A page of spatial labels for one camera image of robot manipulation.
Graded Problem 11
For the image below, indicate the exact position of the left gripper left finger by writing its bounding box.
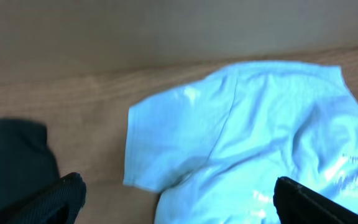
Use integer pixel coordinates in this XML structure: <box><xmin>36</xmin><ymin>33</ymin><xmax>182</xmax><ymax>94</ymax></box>
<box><xmin>0</xmin><ymin>172</ymin><xmax>86</xmax><ymax>224</ymax></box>

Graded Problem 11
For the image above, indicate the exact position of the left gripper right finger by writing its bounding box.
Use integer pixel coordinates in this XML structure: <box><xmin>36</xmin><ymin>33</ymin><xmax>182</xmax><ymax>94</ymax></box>
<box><xmin>273</xmin><ymin>177</ymin><xmax>358</xmax><ymax>224</ymax></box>

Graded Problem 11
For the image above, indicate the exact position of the light blue t-shirt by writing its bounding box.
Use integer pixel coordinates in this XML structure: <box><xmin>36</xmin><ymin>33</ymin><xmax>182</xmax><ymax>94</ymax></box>
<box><xmin>124</xmin><ymin>61</ymin><xmax>358</xmax><ymax>223</ymax></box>

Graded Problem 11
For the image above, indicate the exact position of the black garment under blue shirt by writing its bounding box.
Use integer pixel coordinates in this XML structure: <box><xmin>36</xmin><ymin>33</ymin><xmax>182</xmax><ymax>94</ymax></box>
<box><xmin>0</xmin><ymin>119</ymin><xmax>60</xmax><ymax>210</ymax></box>

